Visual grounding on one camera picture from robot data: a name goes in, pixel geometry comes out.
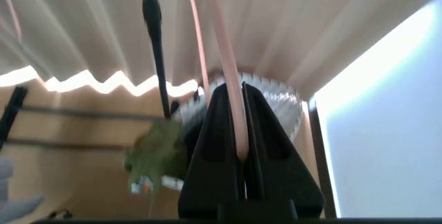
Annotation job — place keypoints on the black clothes rack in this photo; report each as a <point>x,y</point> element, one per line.
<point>152,9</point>

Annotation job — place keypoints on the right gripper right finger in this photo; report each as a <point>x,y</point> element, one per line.
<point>279,175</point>

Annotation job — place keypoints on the white laundry basket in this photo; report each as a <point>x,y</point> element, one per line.
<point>283,103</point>

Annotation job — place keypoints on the beige curtain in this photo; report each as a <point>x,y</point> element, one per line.
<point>293,27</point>

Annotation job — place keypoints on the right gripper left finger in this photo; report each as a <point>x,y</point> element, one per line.
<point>214,175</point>

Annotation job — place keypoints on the green garment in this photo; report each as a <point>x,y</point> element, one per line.
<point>155,151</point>

